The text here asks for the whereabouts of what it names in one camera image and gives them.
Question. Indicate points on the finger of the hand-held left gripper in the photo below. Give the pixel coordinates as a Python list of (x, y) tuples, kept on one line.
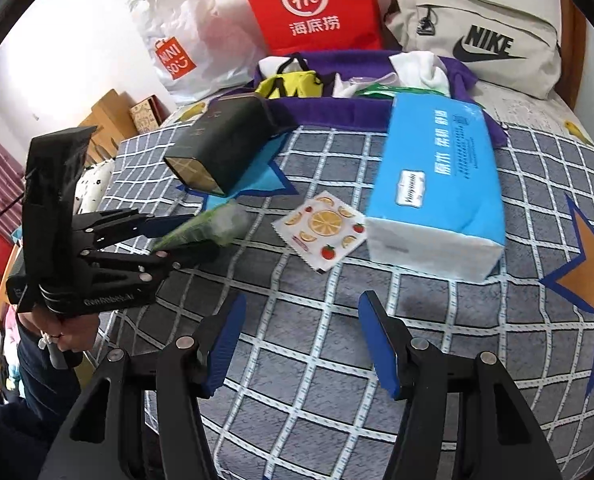
[(187, 257), (167, 225)]

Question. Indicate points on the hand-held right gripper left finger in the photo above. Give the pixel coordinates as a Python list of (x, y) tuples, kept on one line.
[(224, 345)]

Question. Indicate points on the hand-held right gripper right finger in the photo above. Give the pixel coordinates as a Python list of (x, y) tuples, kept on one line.
[(382, 350)]

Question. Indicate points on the green plastic packet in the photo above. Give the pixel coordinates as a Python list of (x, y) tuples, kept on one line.
[(202, 227)]

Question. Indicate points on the purple fabric storage bin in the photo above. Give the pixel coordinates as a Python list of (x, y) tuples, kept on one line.
[(327, 110)]

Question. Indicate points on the white cloth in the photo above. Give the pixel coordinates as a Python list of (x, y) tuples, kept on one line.
[(422, 75)]

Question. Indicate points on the person's left hand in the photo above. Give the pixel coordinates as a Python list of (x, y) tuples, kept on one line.
[(77, 335)]

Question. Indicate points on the grey checked star blanket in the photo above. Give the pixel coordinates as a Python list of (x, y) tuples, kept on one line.
[(302, 320)]

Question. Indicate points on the wooden crate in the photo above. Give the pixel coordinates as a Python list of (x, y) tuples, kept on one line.
[(109, 115)]

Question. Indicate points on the black box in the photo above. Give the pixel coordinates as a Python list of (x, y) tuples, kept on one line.
[(222, 140)]

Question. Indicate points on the small patterned box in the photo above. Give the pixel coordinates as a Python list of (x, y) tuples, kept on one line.
[(144, 115)]

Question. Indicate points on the fruit pattern wipe packet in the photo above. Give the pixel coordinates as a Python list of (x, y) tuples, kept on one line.
[(322, 222)]

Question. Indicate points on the blue tissue pack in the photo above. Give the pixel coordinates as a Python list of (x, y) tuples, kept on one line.
[(437, 185)]

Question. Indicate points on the white plastic shopping bag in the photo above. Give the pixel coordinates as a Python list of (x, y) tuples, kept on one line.
[(217, 45)]

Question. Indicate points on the red paper bag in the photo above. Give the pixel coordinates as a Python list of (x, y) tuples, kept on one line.
[(317, 25)]

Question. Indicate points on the green wrapper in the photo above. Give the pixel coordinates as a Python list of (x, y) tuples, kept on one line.
[(379, 91)]

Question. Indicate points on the beige zip bag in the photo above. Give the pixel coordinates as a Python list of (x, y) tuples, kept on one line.
[(477, 15)]

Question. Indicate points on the wooden headboard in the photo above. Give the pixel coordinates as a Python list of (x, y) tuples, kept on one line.
[(572, 50)]

